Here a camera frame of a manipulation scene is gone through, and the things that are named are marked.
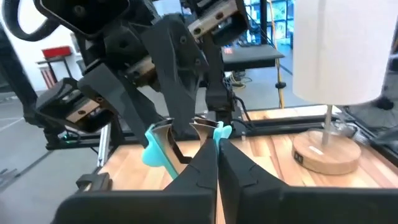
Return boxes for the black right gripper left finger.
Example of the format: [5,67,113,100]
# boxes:
[52,138,218,224]

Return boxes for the black desk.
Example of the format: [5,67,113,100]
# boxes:
[222,43,285,72]

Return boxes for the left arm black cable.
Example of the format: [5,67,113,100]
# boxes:
[1,0,62,43]

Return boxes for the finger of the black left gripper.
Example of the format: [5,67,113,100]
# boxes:
[141,14,209,131]
[77,63,164,147]

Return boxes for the white lamp with wooden base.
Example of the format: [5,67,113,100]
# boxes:
[291,0,398,175]

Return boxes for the black rig frame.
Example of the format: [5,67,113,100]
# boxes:
[0,24,398,192]

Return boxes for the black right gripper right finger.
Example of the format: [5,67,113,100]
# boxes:
[219,138,398,224]

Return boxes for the yellow hanging cable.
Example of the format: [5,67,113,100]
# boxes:
[267,0,286,110]

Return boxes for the shelf with blue bins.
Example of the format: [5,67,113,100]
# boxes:
[244,0,295,49]

